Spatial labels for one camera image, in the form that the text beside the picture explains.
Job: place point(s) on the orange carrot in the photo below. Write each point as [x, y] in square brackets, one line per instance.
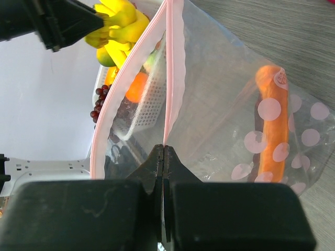
[272, 83]

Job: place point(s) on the yellow mango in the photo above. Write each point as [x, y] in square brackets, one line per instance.
[104, 58]

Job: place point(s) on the white green radish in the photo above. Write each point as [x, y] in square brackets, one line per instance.
[153, 60]

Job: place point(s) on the white fruit basket tray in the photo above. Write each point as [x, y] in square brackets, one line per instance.
[154, 94]

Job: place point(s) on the dark red grape bunch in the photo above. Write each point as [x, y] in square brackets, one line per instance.
[124, 115]

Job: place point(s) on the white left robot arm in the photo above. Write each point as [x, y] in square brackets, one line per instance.
[48, 75]

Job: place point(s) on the yellow banana bunch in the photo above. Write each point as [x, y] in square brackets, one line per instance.
[123, 26]

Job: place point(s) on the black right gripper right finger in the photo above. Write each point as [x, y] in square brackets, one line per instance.
[230, 215]

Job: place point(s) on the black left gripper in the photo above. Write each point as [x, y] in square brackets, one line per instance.
[59, 24]

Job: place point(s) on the orange fruit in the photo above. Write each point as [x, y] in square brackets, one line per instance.
[135, 91]

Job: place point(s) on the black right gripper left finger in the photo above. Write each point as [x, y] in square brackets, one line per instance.
[115, 214]

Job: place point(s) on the clear pink-dotted zip bag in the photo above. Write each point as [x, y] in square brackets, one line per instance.
[210, 113]

